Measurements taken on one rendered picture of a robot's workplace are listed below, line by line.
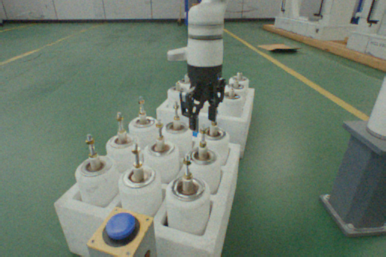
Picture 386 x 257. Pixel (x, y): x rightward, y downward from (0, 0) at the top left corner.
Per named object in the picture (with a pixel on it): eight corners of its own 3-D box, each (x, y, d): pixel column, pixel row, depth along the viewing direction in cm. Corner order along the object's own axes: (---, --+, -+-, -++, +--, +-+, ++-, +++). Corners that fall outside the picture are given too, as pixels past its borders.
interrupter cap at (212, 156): (220, 151, 63) (220, 149, 63) (212, 169, 57) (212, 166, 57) (194, 146, 66) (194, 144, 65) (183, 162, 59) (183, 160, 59)
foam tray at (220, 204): (236, 185, 87) (240, 144, 79) (209, 304, 53) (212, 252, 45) (141, 164, 98) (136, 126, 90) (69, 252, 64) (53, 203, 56)
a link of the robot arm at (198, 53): (192, 53, 58) (192, 26, 55) (231, 61, 51) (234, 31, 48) (165, 60, 52) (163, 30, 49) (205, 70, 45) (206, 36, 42)
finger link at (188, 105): (182, 89, 49) (186, 111, 53) (176, 93, 48) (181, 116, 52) (191, 92, 48) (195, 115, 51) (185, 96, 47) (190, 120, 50)
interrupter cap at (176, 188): (198, 174, 55) (198, 172, 55) (210, 197, 49) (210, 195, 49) (166, 181, 53) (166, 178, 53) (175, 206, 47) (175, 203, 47)
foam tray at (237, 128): (250, 118, 134) (254, 88, 126) (242, 159, 101) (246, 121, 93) (185, 109, 145) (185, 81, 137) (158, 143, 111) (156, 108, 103)
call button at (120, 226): (140, 224, 36) (139, 215, 35) (126, 248, 33) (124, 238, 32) (117, 218, 37) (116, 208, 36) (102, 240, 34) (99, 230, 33)
